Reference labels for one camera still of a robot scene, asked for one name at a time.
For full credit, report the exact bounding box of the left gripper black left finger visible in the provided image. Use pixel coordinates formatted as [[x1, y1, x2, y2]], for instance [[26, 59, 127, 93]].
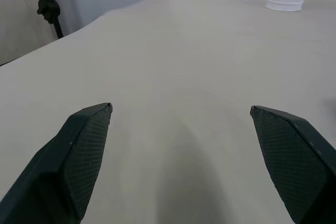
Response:
[[0, 102, 113, 224]]

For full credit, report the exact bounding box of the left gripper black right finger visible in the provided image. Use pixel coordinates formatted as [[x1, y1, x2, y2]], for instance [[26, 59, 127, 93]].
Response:
[[250, 105, 336, 224]]

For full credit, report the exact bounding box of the black tripod stand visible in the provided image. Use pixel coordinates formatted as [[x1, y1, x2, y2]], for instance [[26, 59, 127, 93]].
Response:
[[36, 0, 65, 39]]

